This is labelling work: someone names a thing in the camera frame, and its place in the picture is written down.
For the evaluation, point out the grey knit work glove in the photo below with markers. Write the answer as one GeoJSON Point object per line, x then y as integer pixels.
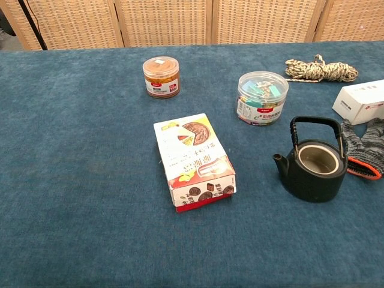
{"type": "Point", "coordinates": [364, 147]}

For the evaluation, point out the black stand pole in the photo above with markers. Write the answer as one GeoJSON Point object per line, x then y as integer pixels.
{"type": "Point", "coordinates": [32, 24]}

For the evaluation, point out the clear tub of binder clips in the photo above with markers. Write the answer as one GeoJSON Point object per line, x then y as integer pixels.
{"type": "Point", "coordinates": [261, 99]}

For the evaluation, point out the woven rattan folding screen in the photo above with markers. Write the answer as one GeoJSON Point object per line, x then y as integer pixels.
{"type": "Point", "coordinates": [168, 21]}

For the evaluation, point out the clear jar of rubber bands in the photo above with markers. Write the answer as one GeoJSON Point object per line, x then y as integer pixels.
{"type": "Point", "coordinates": [161, 78]}

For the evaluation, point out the white red snack box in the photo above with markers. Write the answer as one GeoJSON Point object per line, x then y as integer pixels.
{"type": "Point", "coordinates": [192, 156]}

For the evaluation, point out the black cast iron teapot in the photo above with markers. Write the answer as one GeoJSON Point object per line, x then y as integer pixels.
{"type": "Point", "coordinates": [306, 189]}

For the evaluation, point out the blue table cloth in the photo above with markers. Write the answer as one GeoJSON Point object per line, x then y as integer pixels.
{"type": "Point", "coordinates": [90, 180]}

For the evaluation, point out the white cardboard box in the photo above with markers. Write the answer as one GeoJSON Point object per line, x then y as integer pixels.
{"type": "Point", "coordinates": [360, 102]}

